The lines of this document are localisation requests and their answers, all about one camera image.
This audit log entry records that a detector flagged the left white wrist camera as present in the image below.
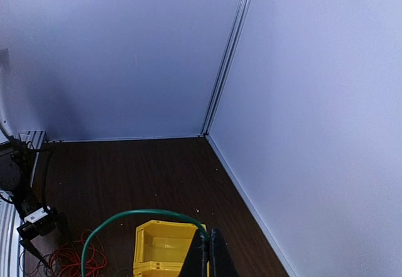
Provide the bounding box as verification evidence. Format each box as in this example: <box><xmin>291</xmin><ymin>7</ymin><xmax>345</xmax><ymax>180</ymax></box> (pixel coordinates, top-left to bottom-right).
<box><xmin>23</xmin><ymin>206</ymin><xmax>51</xmax><ymax>224</ymax></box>

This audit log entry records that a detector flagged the aluminium front rail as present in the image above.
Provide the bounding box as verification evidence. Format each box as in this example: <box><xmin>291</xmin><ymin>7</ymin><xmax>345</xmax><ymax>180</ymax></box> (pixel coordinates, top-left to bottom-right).
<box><xmin>1</xmin><ymin>130</ymin><xmax>46</xmax><ymax>277</ymax></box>

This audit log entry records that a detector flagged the yellow bin far end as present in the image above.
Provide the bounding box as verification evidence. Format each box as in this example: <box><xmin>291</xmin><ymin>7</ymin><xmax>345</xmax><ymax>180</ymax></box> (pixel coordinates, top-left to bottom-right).
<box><xmin>134</xmin><ymin>220</ymin><xmax>198</xmax><ymax>264</ymax></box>

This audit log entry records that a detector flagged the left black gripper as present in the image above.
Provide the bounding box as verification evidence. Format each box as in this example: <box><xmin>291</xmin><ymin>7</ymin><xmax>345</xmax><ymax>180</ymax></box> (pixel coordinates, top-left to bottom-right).
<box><xmin>17</xmin><ymin>207</ymin><xmax>73</xmax><ymax>269</ymax></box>

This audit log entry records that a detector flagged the red wire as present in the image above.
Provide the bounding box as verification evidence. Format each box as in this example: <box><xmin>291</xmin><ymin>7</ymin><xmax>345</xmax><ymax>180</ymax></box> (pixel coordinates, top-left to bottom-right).
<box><xmin>30</xmin><ymin>229</ymin><xmax>109</xmax><ymax>277</ymax></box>

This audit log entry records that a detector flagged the green wire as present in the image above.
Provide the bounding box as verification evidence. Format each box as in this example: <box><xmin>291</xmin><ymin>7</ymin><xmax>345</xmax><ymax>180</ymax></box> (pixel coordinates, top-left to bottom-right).
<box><xmin>80</xmin><ymin>209</ymin><xmax>210</xmax><ymax>277</ymax></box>

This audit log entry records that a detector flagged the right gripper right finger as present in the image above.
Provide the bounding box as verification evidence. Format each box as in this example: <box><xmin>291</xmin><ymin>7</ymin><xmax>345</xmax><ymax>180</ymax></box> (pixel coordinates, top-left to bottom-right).
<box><xmin>209</xmin><ymin>228</ymin><xmax>240</xmax><ymax>277</ymax></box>

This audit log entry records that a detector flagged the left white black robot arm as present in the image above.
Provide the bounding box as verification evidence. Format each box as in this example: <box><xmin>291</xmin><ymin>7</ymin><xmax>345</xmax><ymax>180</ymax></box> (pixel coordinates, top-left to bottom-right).
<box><xmin>1</xmin><ymin>121</ymin><xmax>74</xmax><ymax>271</ymax></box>

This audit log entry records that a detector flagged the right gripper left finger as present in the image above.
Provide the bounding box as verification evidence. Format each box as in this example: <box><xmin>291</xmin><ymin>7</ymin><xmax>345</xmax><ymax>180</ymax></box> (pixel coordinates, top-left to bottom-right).
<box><xmin>179</xmin><ymin>230</ymin><xmax>209</xmax><ymax>277</ymax></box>

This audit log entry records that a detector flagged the left aluminium frame post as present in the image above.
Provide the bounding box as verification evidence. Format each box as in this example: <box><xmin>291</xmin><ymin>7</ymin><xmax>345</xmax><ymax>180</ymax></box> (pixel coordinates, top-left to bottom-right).
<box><xmin>200</xmin><ymin>0</ymin><xmax>251</xmax><ymax>136</ymax></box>

